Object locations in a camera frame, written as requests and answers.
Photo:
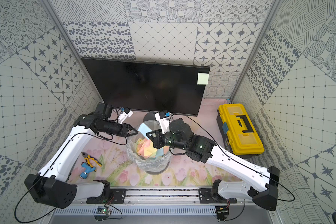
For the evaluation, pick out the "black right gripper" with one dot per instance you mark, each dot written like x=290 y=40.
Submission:
x=157 y=140

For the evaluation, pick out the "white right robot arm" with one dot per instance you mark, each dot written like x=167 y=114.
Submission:
x=258 y=184

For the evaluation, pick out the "yellow black toolbox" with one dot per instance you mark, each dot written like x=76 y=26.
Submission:
x=238 y=132

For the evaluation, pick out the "blue sticky note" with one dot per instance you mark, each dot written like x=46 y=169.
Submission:
x=144 y=129

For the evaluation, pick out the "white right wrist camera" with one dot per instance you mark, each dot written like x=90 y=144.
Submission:
x=163 y=119

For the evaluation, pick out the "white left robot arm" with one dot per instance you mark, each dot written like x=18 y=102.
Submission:
x=50 y=186

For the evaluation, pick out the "green sticky note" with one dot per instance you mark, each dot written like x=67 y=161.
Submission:
x=202 y=78

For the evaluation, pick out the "left circuit board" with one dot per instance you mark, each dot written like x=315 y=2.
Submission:
x=103 y=213

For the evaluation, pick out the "mesh bin with plastic liner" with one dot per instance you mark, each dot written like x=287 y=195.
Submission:
x=153 y=166

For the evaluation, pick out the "pile of discarded sticky notes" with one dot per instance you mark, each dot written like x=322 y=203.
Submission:
x=145 y=149

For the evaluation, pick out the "circuit board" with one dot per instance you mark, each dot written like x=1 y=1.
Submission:
x=103 y=213
x=222 y=213

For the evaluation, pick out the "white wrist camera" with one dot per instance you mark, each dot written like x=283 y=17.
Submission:
x=163 y=119
x=125 y=113

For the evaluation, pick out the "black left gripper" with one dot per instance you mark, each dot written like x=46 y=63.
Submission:
x=127 y=129

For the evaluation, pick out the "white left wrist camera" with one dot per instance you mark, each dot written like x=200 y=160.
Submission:
x=125 y=113

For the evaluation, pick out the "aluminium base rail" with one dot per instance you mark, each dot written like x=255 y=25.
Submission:
x=154 y=201

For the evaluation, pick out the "black monitor with grey stand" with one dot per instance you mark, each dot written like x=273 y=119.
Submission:
x=150 y=87

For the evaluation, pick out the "right circuit board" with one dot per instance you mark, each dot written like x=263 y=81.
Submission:
x=222 y=213

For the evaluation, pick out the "blue plastic tool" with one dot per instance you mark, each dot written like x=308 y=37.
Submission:
x=87 y=171

